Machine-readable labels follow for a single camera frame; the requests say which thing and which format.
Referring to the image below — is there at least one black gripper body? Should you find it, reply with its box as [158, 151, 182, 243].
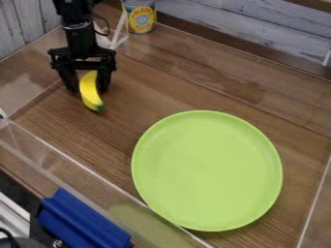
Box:
[49, 21, 117, 72]

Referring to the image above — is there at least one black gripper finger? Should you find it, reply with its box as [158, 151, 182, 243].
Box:
[98, 70, 113, 93]
[59, 69, 79, 93]

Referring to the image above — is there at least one yellow toy banana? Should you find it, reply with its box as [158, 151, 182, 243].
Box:
[79, 71, 105, 111]

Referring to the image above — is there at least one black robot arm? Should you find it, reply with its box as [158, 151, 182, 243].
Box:
[49, 0, 117, 93]

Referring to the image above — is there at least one green round plate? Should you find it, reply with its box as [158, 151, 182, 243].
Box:
[131, 110, 284, 232]

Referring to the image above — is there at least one yellow blue labelled can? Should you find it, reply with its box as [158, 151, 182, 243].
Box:
[122, 0, 157, 34]

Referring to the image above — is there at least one blue plastic block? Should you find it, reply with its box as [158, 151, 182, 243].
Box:
[37, 188, 135, 248]

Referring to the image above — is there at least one clear acrylic corner bracket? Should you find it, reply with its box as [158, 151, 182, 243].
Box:
[95, 13, 130, 50]

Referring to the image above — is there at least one clear acrylic tray wall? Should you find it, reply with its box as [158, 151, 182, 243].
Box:
[0, 119, 214, 248]

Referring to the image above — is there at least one black cable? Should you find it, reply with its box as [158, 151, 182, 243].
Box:
[0, 226, 22, 248]

